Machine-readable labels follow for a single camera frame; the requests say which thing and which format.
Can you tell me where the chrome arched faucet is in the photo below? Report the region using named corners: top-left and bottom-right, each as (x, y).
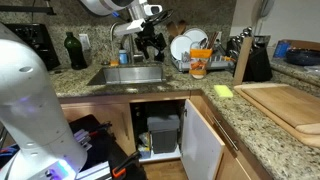
top-left (109, 20), bottom-right (138, 65)

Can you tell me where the grey plastic bin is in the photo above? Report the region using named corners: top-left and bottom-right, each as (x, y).
top-left (146, 113), bottom-right (181, 155)

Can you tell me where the wooden cabinet door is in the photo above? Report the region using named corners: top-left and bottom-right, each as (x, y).
top-left (60, 101), bottom-right (137, 157)

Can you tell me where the black coffee machine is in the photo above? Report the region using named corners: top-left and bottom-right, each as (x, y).
top-left (3, 22), bottom-right (62, 72)

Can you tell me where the black knife block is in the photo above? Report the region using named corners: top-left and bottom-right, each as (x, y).
top-left (243, 42), bottom-right (274, 83)

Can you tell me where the black equipment case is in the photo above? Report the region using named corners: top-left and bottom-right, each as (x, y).
top-left (67, 114), bottom-right (148, 180)

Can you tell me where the metal dish rack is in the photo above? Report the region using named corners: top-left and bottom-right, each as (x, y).
top-left (170, 49), bottom-right (236, 73)

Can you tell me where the large wooden cutting board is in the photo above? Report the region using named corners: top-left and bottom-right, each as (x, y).
top-left (233, 82), bottom-right (320, 150)

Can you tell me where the white plate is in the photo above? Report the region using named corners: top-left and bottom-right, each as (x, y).
top-left (169, 34), bottom-right (194, 62)
top-left (182, 27), bottom-right (209, 45)

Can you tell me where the white cabinet door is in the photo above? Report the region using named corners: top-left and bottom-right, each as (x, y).
top-left (180, 98), bottom-right (227, 180)

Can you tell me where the yellow sponge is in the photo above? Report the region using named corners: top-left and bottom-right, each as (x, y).
top-left (213, 84), bottom-right (235, 99)

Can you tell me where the small wooden cutting board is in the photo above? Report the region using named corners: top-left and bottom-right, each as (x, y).
top-left (240, 84), bottom-right (320, 136)

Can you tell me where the metal drawer handle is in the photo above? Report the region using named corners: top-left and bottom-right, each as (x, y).
top-left (211, 114), bottom-right (241, 153)

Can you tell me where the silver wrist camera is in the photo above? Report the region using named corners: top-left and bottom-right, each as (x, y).
top-left (114, 18), bottom-right (147, 37)

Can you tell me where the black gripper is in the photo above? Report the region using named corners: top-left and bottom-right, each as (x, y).
top-left (134, 21), bottom-right (168, 63)

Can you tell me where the black orange clamp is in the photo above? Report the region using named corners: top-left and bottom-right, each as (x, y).
top-left (111, 150), bottom-right (141, 180)
top-left (87, 121), bottom-right (113, 137)

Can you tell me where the stainless steel sink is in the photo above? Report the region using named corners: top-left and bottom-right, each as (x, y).
top-left (87, 64), bottom-right (167, 86)

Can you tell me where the blue label soap pump bottle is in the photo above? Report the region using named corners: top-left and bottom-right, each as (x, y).
top-left (118, 49), bottom-right (129, 66)

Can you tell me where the dark blue bowl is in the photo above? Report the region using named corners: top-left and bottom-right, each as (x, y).
top-left (285, 47), bottom-right (320, 67)

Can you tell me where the wooden knife block slab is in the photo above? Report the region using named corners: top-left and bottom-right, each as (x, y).
top-left (232, 35), bottom-right (255, 86)

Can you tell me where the white wall outlet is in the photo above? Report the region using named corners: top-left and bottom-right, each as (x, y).
top-left (78, 33), bottom-right (92, 51)

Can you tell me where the dark green glass bottle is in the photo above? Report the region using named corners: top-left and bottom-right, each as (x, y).
top-left (63, 31), bottom-right (89, 71)

